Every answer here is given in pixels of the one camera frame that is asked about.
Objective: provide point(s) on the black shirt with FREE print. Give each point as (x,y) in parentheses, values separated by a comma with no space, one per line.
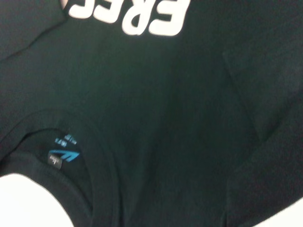
(151,94)

